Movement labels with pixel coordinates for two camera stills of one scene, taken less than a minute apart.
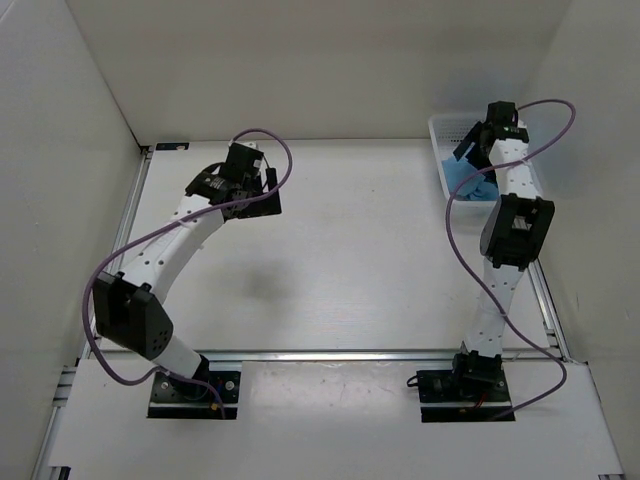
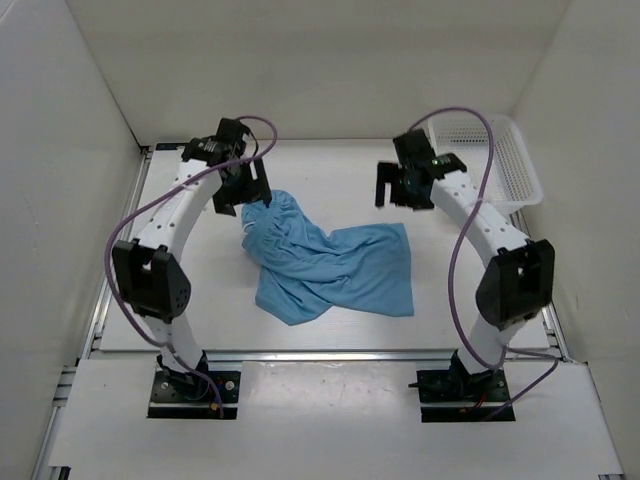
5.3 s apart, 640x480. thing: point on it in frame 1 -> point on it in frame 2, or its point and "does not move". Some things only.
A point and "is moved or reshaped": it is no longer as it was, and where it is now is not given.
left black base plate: x=172 y=398 does not move
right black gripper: x=474 y=134 -> x=390 y=173
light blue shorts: x=474 y=187 is moved or reshaped
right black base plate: x=453 y=395 does not move
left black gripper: x=264 y=206 does not move
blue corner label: x=181 y=146 does not move
